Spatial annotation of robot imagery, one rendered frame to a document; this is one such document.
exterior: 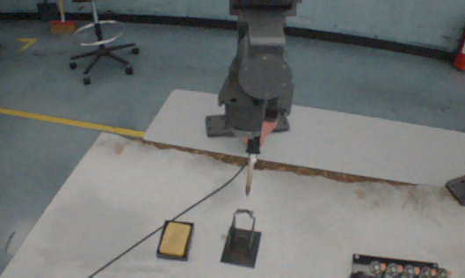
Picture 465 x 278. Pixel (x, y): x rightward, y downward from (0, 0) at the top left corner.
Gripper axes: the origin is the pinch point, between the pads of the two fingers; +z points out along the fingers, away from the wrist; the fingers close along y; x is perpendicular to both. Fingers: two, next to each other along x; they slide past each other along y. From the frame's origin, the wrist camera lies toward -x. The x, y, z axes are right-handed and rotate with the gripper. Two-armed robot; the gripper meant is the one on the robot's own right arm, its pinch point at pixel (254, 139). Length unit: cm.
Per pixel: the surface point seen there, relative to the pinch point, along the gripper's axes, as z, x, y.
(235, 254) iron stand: 16.7, -11.4, -0.6
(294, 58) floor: 95, 204, 0
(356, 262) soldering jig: 16.0, -9.6, 20.2
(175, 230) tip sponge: 15.7, -9.5, -11.9
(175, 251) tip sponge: 15.6, -13.7, -10.5
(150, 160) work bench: 17.4, 7.3, -23.6
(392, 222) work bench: 17.2, 1.1, 27.9
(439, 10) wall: 53, 245, 115
